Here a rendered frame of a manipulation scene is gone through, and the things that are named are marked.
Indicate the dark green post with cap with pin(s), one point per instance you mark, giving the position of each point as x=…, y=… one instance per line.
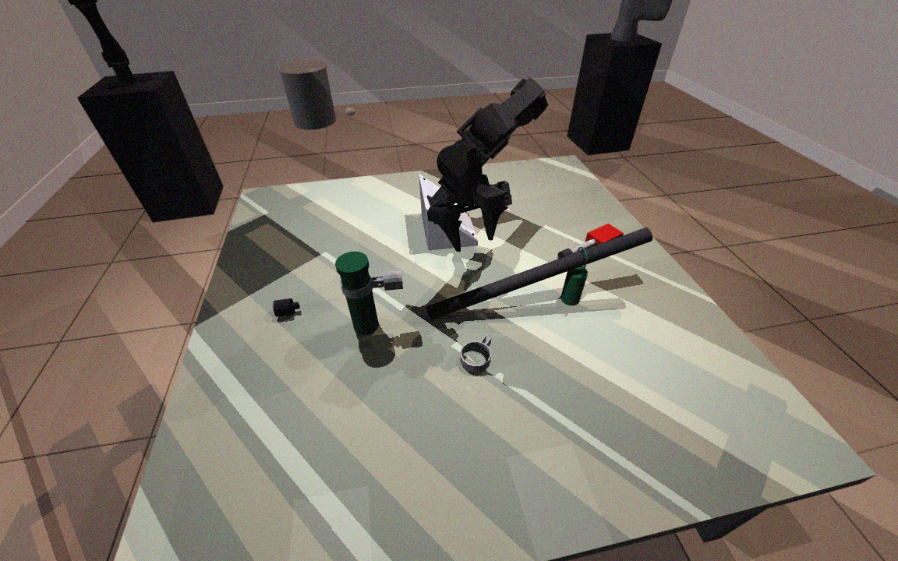
x=353, y=270

